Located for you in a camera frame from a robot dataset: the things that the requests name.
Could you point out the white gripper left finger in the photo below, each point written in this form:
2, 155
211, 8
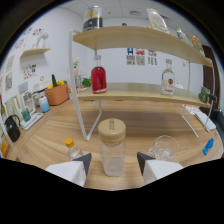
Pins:
71, 170

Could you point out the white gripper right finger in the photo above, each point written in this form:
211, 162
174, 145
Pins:
156, 168

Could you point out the orange-capped clear bottle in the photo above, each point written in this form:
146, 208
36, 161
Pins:
74, 151

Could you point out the wooden-lidded clear jar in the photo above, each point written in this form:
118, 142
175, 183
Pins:
112, 150

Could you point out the blue liquid bottle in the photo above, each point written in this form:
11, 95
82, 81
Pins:
208, 146

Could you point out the blue and white cup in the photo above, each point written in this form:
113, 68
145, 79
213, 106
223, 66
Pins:
44, 106

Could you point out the clear glass with ice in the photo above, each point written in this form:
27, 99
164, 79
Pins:
164, 148

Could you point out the white scale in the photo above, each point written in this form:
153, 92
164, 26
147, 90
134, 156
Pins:
31, 121

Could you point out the black kettle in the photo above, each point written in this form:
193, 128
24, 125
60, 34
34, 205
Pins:
12, 130

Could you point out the orange basket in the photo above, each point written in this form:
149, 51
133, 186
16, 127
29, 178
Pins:
56, 96

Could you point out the clear bottle with red label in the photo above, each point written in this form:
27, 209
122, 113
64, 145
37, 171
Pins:
168, 83

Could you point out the cork-lidded jar of limes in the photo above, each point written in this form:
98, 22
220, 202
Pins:
204, 95

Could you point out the green potted plant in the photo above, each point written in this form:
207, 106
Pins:
86, 82

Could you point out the red liquid glass bottle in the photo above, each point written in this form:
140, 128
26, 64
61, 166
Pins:
99, 80

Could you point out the brown door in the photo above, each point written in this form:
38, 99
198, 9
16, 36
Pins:
213, 76

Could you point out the yellow snack packet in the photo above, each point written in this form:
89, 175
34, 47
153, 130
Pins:
196, 45

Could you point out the white-framed wooden shelf rack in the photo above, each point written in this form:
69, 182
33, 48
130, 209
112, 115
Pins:
133, 38

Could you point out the green-capped clear bottle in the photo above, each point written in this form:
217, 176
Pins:
181, 35

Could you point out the black and yellow bag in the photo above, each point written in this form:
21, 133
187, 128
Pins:
92, 21

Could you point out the wooden wall shelf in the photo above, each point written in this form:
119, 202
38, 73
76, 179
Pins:
35, 51

